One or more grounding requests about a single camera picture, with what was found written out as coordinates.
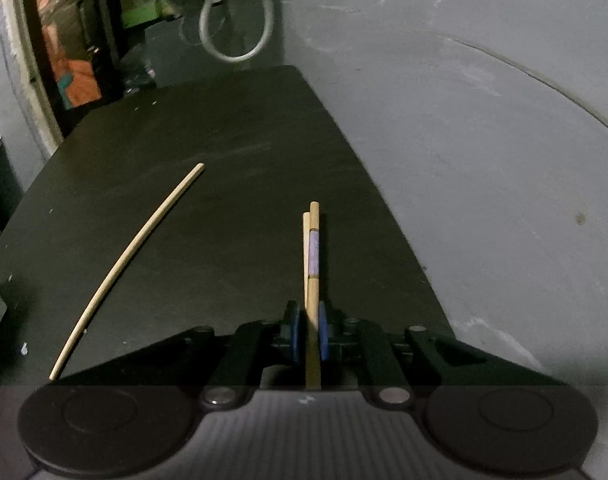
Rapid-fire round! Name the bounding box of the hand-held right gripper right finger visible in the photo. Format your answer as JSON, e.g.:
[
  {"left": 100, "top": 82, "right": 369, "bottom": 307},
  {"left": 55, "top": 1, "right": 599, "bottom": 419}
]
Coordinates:
[{"left": 317, "top": 302, "right": 491, "bottom": 407}]

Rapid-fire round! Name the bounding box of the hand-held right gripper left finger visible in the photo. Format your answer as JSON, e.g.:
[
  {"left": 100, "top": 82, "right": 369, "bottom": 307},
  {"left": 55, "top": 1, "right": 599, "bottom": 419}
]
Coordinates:
[{"left": 129, "top": 302, "right": 302, "bottom": 407}]

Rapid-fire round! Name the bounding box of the green storage box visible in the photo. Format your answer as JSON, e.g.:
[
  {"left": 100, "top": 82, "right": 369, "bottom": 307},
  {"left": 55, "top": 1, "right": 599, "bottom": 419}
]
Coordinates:
[{"left": 118, "top": 0, "right": 167, "bottom": 30}]

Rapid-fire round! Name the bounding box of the grey cabinet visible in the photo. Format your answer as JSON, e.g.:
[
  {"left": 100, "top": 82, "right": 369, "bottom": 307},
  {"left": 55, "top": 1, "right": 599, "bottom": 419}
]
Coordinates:
[{"left": 143, "top": 7, "right": 285, "bottom": 90}]

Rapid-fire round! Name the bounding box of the dark wooden door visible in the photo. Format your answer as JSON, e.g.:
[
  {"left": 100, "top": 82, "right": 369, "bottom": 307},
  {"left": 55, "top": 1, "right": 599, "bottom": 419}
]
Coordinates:
[{"left": 31, "top": 0, "right": 110, "bottom": 111}]

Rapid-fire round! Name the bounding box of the white door frame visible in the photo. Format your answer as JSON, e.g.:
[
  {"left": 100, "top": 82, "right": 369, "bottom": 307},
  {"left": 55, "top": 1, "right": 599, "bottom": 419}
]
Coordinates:
[{"left": 6, "top": 0, "right": 67, "bottom": 163}]

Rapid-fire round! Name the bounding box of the white hose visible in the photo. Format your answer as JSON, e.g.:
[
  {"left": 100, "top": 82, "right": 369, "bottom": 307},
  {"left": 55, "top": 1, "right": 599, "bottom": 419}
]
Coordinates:
[{"left": 198, "top": 0, "right": 276, "bottom": 64}]

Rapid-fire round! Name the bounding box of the plain wooden chopstick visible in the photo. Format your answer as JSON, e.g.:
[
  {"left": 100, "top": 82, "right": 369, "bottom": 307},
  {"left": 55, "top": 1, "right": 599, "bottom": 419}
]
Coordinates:
[
  {"left": 302, "top": 212, "right": 312, "bottom": 311},
  {"left": 49, "top": 162, "right": 205, "bottom": 381}
]

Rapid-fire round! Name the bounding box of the purple-banded wooden chopstick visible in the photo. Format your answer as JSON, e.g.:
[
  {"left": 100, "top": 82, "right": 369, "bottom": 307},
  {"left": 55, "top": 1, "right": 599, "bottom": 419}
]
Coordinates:
[{"left": 306, "top": 201, "right": 324, "bottom": 391}]

